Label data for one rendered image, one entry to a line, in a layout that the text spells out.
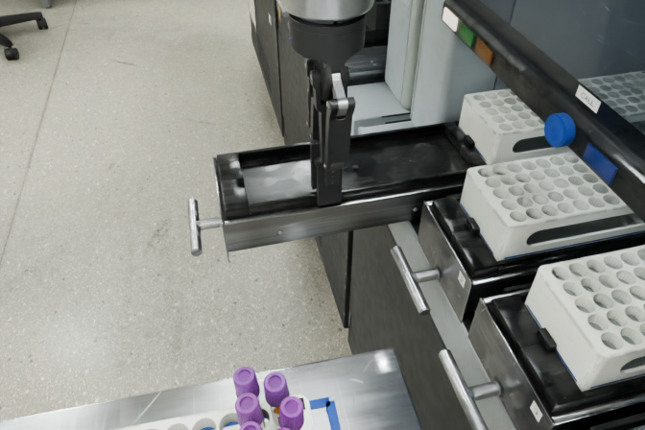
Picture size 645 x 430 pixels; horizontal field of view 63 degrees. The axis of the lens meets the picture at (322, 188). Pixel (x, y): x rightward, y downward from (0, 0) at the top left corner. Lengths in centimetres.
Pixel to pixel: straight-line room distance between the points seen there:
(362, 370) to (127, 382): 107
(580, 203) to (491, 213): 10
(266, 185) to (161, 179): 136
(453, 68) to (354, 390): 47
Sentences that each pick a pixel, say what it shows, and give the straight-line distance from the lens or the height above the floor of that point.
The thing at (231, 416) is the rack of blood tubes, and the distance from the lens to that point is 41.
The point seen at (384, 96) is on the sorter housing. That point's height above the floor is 73.
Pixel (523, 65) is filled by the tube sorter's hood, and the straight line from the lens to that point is 57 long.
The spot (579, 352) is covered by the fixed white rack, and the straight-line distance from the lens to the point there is 52.
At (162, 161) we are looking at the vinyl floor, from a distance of 212.
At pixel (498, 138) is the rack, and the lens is 71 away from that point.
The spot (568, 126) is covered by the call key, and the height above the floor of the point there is 99.
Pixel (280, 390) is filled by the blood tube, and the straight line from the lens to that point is 35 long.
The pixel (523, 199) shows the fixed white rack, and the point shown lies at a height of 86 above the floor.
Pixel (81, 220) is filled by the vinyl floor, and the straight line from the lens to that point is 196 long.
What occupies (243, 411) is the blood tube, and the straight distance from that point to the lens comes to 35.
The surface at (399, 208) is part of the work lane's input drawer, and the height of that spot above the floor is 78.
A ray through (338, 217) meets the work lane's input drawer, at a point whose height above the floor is 79.
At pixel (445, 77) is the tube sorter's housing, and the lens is 78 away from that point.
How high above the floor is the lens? 125
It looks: 41 degrees down
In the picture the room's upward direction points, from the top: straight up
